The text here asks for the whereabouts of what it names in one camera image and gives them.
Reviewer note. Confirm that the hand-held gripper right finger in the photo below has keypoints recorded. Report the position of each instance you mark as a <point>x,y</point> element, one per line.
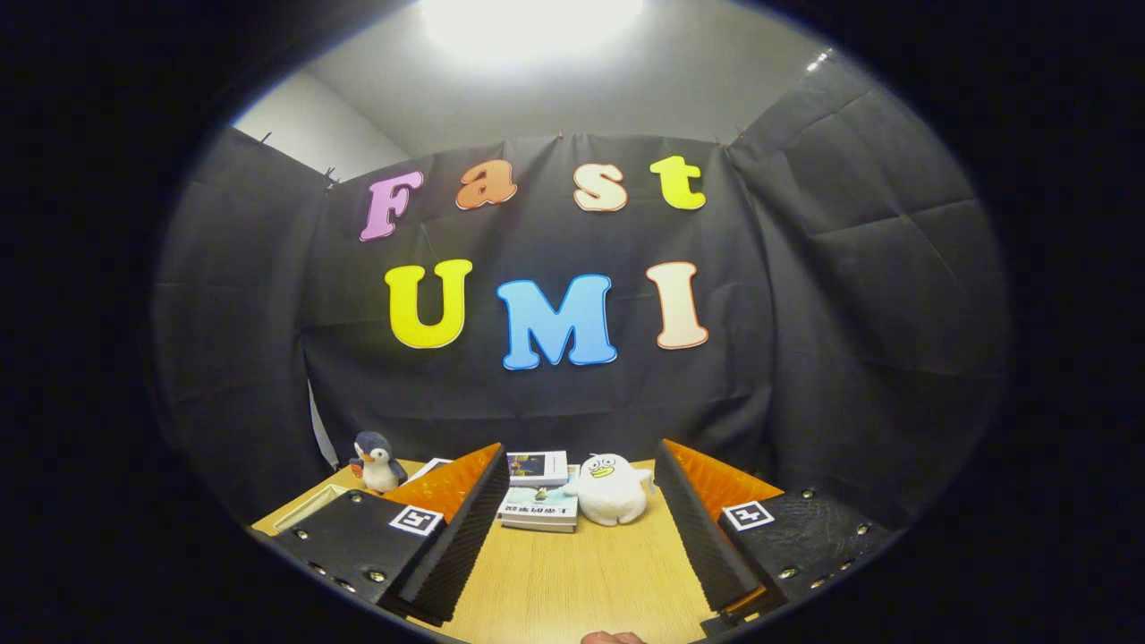
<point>702,537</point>

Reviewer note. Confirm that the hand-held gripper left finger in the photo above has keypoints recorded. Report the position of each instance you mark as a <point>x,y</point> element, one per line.
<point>456,537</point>

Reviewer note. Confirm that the beige fabric storage box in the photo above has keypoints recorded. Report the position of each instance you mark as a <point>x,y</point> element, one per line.
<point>313,505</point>

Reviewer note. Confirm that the white book with portrait cover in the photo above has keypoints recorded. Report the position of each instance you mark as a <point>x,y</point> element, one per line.
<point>434,467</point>

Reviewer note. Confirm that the thick book with teal cover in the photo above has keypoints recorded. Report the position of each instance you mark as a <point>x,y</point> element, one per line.
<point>537,510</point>

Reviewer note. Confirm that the white duck plush toy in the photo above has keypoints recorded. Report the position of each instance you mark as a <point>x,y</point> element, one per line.
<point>608,496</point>

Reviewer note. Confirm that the book with blue picture cover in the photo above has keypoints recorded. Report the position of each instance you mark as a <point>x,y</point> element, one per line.
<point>537,467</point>

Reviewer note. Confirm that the penguin plush toy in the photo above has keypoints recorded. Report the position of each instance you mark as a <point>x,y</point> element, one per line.
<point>376,465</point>

